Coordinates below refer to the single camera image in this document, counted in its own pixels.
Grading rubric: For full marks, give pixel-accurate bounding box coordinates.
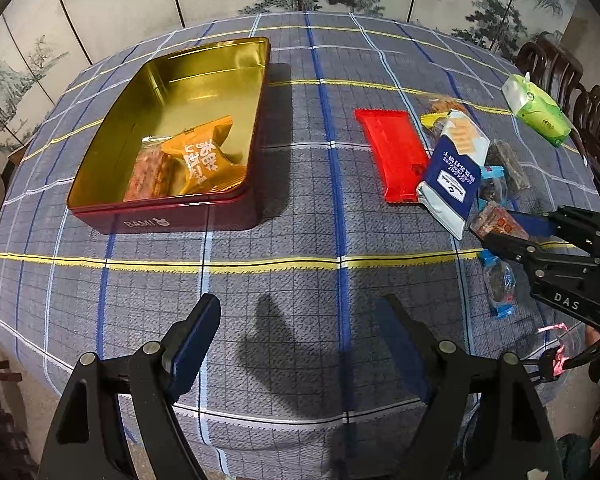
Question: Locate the clear yellow fried snack packet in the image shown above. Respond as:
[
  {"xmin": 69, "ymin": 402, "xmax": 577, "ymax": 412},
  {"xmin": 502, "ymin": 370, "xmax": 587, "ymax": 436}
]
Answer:
[{"xmin": 420, "ymin": 96, "xmax": 470, "ymax": 136}]

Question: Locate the small clear blue snack packet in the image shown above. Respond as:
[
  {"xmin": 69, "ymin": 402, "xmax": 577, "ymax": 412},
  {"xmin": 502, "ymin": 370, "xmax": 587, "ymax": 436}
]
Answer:
[
  {"xmin": 478, "ymin": 251, "xmax": 520, "ymax": 320},
  {"xmin": 476, "ymin": 166, "xmax": 512, "ymax": 217}
]

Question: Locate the black cable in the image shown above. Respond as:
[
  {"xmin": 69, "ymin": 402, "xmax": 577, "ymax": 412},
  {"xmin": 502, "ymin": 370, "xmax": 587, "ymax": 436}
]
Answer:
[{"xmin": 522, "ymin": 327, "xmax": 600, "ymax": 388}]

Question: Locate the clear packet of brown snack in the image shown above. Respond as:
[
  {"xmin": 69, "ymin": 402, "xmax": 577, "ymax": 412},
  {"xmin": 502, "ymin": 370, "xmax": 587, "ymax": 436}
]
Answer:
[{"xmin": 123, "ymin": 136, "xmax": 177, "ymax": 203}]

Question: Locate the pink patterned snack packet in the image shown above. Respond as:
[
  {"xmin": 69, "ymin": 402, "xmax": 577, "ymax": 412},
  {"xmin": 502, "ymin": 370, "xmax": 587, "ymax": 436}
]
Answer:
[{"xmin": 469, "ymin": 201, "xmax": 531, "ymax": 242}]

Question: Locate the red snack packet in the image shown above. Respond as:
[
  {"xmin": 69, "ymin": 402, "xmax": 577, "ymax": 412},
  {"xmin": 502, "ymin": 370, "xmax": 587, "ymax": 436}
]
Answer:
[{"xmin": 355, "ymin": 108, "xmax": 431, "ymax": 205}]

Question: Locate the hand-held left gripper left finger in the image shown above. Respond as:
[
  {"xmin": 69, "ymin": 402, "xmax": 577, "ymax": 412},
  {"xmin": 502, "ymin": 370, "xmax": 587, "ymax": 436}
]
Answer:
[{"xmin": 37, "ymin": 294, "xmax": 222, "ymax": 480}]

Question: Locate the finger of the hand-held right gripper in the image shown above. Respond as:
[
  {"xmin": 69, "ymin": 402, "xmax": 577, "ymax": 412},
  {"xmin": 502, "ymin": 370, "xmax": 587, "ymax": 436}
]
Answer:
[
  {"xmin": 510, "ymin": 205, "xmax": 600, "ymax": 250},
  {"xmin": 481, "ymin": 232, "xmax": 600, "ymax": 269}
]

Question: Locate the dark wooden rack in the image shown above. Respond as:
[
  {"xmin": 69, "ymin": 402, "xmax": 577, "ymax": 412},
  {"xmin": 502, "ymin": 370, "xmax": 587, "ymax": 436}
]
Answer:
[{"xmin": 0, "ymin": 360, "xmax": 31, "ymax": 480}]

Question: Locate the red tin box gold inside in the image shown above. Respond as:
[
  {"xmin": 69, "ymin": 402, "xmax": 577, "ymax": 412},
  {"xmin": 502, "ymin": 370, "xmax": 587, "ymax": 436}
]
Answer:
[{"xmin": 66, "ymin": 36, "xmax": 272, "ymax": 235}]

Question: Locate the orange snack packet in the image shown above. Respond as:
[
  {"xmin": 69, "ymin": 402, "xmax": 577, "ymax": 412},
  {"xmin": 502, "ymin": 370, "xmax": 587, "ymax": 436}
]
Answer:
[{"xmin": 161, "ymin": 115, "xmax": 248, "ymax": 196}]

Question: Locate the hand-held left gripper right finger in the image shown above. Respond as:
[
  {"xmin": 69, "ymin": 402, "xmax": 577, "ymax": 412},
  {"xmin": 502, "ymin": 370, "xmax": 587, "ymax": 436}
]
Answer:
[{"xmin": 375, "ymin": 294, "xmax": 566, "ymax": 480}]

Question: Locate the green tissue pack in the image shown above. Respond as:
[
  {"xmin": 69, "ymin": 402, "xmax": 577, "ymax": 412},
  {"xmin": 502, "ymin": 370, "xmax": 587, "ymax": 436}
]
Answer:
[{"xmin": 501, "ymin": 72, "xmax": 572, "ymax": 148}]

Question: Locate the blue and white cracker packet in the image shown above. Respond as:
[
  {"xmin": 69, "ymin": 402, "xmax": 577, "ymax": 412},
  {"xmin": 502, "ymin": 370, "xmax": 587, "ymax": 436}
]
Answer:
[{"xmin": 416, "ymin": 109, "xmax": 490, "ymax": 241}]

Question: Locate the dark seaweed snack packet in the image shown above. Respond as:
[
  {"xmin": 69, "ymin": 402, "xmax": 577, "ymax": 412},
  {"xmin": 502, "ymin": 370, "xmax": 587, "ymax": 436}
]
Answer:
[{"xmin": 484, "ymin": 139, "xmax": 532, "ymax": 196}]

